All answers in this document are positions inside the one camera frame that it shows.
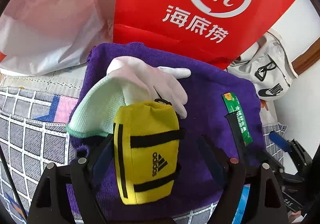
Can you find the green sachet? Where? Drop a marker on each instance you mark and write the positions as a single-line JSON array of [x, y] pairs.
[[236, 116]]

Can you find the blue tissue pack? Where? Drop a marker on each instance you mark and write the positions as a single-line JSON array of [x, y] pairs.
[[243, 201]]

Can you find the white plastic shopping bag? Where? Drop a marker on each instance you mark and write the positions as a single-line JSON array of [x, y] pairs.
[[50, 26]]

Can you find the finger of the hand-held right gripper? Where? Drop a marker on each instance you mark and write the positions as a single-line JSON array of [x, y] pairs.
[[277, 139], [273, 161]]

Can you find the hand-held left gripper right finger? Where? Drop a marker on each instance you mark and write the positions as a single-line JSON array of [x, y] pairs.
[[212, 159]]

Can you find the white glove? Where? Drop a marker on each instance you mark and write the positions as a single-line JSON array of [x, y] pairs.
[[140, 74]]

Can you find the purple towel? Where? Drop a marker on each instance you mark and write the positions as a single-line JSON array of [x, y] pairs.
[[205, 94]]

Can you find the light green cloth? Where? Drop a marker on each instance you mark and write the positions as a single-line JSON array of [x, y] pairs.
[[100, 109]]

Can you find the yellow mini pouch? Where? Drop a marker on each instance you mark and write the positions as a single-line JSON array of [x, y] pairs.
[[140, 151]]

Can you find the red paper bag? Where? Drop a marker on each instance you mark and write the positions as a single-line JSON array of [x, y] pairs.
[[150, 1]]

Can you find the brown wooden door frame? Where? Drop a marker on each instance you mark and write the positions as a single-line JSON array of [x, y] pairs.
[[310, 56]]

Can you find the grey waist bag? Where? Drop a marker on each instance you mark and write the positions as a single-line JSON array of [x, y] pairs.
[[275, 64]]

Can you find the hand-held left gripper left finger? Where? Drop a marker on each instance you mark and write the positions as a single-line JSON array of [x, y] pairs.
[[100, 164]]

